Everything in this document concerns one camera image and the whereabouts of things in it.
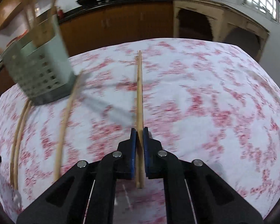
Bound cream wooden side table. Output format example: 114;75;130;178
173;0;270;62

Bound black kitchen countertop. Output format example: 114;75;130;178
0;0;173;80

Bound brown base cabinets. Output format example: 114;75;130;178
0;0;174;104

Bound brown wall cabinets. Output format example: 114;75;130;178
0;0;47;31

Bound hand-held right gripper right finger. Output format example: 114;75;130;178
142;126;264;224

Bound red floral tablecloth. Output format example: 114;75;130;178
0;38;280;224

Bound green perforated chopstick holder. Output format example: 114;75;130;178
0;16;76;106

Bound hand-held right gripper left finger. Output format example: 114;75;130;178
16;128;138;224

